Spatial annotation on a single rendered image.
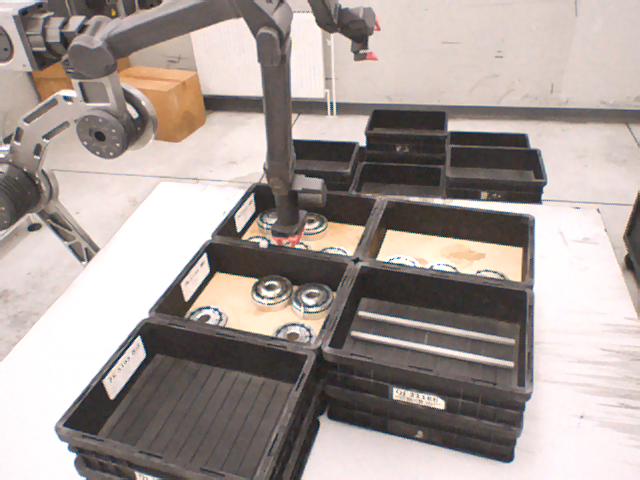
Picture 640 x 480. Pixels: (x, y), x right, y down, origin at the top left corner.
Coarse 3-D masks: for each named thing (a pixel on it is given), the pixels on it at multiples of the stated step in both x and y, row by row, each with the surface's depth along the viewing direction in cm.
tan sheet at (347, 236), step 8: (256, 224) 164; (328, 224) 162; (336, 224) 161; (344, 224) 161; (248, 232) 161; (256, 232) 160; (328, 232) 158; (336, 232) 158; (344, 232) 158; (352, 232) 158; (360, 232) 157; (320, 240) 155; (328, 240) 155; (336, 240) 155; (344, 240) 155; (352, 240) 155; (312, 248) 152; (320, 248) 152; (352, 248) 151
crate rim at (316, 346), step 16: (208, 240) 141; (224, 240) 140; (304, 256) 133; (320, 256) 133; (160, 304) 122; (336, 304) 119; (176, 320) 117; (192, 320) 117; (256, 336) 112; (272, 336) 112; (320, 336) 111; (320, 352) 110
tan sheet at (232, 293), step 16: (208, 288) 141; (224, 288) 140; (240, 288) 140; (208, 304) 136; (224, 304) 135; (240, 304) 135; (240, 320) 131; (256, 320) 130; (272, 320) 130; (288, 320) 130; (304, 320) 129; (320, 320) 129
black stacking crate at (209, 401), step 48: (144, 336) 118; (192, 336) 116; (144, 384) 116; (192, 384) 116; (240, 384) 115; (288, 384) 114; (96, 432) 107; (144, 432) 107; (192, 432) 106; (240, 432) 106
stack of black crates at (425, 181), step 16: (368, 176) 268; (384, 176) 266; (400, 176) 265; (416, 176) 263; (432, 176) 261; (352, 192) 243; (368, 192) 262; (384, 192) 261; (400, 192) 261; (416, 192) 260; (432, 192) 259
